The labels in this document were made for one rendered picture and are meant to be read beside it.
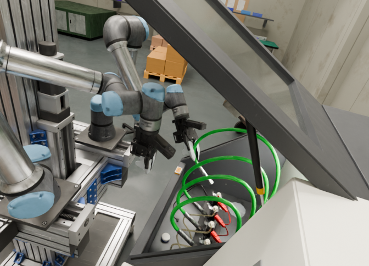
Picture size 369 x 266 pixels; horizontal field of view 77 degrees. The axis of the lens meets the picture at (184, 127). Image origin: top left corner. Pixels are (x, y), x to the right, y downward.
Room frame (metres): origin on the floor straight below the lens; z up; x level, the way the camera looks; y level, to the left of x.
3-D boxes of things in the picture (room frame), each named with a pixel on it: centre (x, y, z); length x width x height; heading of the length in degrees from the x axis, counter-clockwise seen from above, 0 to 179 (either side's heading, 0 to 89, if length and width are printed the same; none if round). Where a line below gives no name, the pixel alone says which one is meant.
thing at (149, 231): (0.79, 0.03, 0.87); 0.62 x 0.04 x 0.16; 169
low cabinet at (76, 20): (7.91, 4.14, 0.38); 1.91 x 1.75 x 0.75; 85
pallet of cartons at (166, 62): (5.52, 0.69, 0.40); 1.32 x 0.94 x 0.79; 174
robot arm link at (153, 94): (0.69, 0.12, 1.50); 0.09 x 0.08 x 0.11; 123
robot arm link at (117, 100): (0.65, 0.21, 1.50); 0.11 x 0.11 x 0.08; 33
